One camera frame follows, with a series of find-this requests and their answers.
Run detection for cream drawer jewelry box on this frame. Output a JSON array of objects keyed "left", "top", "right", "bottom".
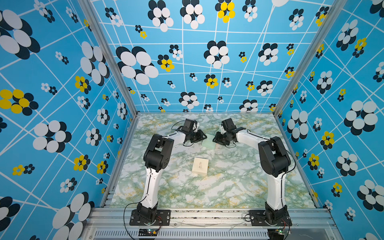
[{"left": 192, "top": 157, "right": 209, "bottom": 176}]

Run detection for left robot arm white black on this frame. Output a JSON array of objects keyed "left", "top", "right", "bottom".
[{"left": 137, "top": 130, "right": 207, "bottom": 222}]

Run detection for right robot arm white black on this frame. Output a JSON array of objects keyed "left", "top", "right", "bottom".
[{"left": 213, "top": 128, "right": 291, "bottom": 225}]

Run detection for mint jewelry box middle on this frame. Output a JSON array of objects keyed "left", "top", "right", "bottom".
[{"left": 202, "top": 138, "right": 217, "bottom": 150}]

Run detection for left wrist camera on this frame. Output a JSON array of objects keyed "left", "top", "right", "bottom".
[{"left": 182, "top": 119, "right": 198, "bottom": 133}]

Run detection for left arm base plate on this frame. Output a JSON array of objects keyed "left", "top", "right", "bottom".
[{"left": 129, "top": 210, "right": 171, "bottom": 227}]

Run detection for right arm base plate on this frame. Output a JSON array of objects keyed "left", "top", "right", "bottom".
[{"left": 249, "top": 209, "right": 292, "bottom": 227}]

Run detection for aluminium front rail frame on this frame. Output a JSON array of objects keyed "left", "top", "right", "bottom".
[{"left": 81, "top": 208, "right": 342, "bottom": 240}]

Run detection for left aluminium corner post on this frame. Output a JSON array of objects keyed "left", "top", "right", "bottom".
[{"left": 77, "top": 0, "right": 139, "bottom": 118}]

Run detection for aluminium corner post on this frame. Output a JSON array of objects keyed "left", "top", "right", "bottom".
[
  {"left": 77, "top": 0, "right": 139, "bottom": 118},
  {"left": 274, "top": 0, "right": 347, "bottom": 118}
]

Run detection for right aluminium corner post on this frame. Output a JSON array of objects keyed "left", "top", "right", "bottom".
[{"left": 274, "top": 0, "right": 347, "bottom": 118}]

